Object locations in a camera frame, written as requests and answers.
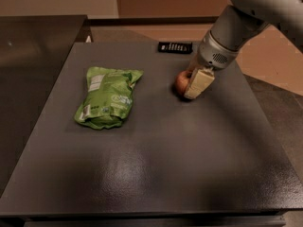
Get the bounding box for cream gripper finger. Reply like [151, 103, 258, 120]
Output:
[187, 56, 200, 72]
[184, 68, 215, 99]

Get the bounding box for red apple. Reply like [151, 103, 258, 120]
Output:
[174, 71, 191, 96]

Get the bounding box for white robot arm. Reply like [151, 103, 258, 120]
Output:
[184, 0, 303, 99]

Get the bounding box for green rice chip bag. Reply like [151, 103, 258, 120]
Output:
[74, 67, 143, 130]

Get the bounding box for black label tag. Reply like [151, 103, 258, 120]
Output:
[158, 42, 193, 54]

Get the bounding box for dark side counter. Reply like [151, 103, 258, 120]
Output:
[0, 15, 92, 196]

